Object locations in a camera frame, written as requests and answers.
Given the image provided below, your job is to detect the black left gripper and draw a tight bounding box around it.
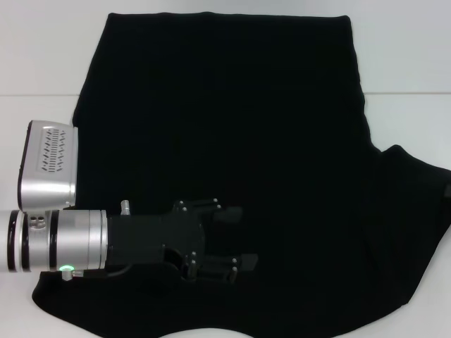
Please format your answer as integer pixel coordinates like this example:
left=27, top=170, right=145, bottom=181
left=106, top=198, right=260, bottom=284

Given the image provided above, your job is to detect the black shirt with white print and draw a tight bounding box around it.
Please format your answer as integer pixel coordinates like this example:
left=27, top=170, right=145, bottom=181
left=31, top=11, right=451, bottom=338

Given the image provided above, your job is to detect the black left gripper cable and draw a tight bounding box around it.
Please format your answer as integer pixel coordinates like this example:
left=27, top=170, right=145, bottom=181
left=61, top=261, right=135, bottom=282

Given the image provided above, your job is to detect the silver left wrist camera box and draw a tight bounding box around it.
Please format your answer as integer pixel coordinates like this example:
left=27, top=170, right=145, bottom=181
left=17, top=120, right=80, bottom=212

